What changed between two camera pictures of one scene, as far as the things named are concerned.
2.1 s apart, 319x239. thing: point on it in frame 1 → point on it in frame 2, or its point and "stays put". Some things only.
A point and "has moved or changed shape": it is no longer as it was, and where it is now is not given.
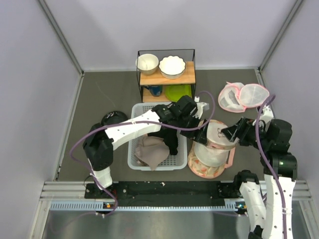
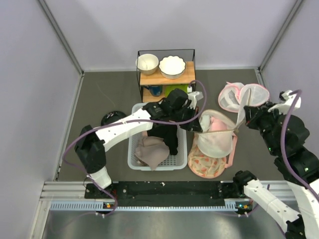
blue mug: [156, 90] stays put
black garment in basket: [170, 136] stays put
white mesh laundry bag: [215, 153] has moved or changed shape
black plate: [113, 117] stays put
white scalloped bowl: [172, 67] stays put
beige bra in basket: [151, 151] stays put
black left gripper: [199, 135] → [194, 126]
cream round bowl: [146, 63] stays put
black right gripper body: [248, 136] → [262, 120]
